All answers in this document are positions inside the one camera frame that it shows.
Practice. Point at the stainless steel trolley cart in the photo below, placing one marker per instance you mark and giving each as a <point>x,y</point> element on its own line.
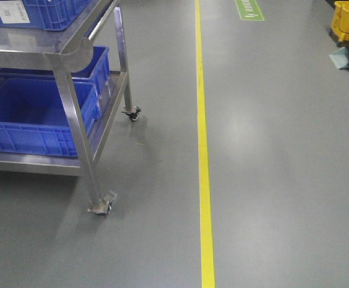
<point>63,53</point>

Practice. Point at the blue crate lower front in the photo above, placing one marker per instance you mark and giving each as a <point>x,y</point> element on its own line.
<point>33,120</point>

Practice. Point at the yellow floor line tape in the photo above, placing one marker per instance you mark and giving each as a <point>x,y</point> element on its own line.
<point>205,216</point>

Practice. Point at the blue crate with label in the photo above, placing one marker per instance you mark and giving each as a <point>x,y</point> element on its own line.
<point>40,14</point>

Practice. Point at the green safety floor sign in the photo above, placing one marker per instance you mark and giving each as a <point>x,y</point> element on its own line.
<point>249,10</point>

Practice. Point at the blue crate lower rear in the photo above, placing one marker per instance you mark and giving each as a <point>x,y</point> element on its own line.
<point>97,72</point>

